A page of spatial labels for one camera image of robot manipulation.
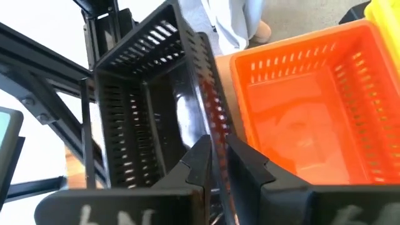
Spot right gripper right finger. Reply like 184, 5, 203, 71
225, 134, 400, 225

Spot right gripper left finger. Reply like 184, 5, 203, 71
33, 134, 214, 225

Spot orange plastic perforated basket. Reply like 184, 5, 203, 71
230, 19, 400, 186

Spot black plastic perforated basket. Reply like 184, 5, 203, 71
92, 0, 238, 225

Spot yellow plastic perforated basket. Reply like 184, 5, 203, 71
364, 0, 400, 82

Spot dark grey monitor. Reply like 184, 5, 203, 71
0, 106, 25, 210

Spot person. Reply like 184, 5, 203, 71
179, 0, 273, 56

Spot black aluminium table frame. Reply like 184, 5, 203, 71
0, 0, 138, 204

